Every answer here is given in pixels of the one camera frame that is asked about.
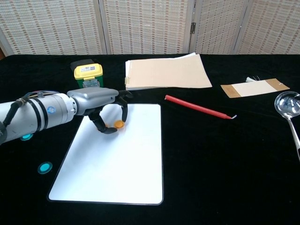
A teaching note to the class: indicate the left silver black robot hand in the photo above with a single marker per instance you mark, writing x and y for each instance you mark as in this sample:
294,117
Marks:
93,98

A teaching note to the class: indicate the orange round magnet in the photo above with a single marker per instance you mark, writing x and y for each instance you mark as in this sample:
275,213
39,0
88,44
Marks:
119,124

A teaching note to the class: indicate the cyan round magnet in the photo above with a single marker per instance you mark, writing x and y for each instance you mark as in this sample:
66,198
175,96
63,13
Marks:
27,137
45,167

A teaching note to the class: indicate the white rectangular board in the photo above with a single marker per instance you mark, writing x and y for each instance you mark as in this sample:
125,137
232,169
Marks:
117,164

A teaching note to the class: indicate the yellow lidded green box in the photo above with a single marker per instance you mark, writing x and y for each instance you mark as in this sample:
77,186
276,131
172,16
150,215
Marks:
88,73

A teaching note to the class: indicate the beige paper notebook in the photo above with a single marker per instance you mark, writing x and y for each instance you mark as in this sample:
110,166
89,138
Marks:
168,71

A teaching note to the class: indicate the woven folding screen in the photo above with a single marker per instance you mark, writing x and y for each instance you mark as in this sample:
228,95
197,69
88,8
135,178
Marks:
145,25

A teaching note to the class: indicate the red candle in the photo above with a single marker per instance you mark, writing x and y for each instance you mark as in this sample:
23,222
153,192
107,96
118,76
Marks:
199,107

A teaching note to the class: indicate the black tablecloth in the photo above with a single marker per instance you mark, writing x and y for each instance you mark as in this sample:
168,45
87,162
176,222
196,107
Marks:
211,164

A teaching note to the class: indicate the small white needle packet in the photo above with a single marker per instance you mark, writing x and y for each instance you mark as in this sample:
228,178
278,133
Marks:
250,79

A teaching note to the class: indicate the brown and cream card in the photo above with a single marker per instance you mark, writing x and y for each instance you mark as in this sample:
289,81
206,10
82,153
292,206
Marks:
255,88

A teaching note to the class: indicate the metal ladle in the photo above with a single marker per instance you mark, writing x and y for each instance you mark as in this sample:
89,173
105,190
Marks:
287,104

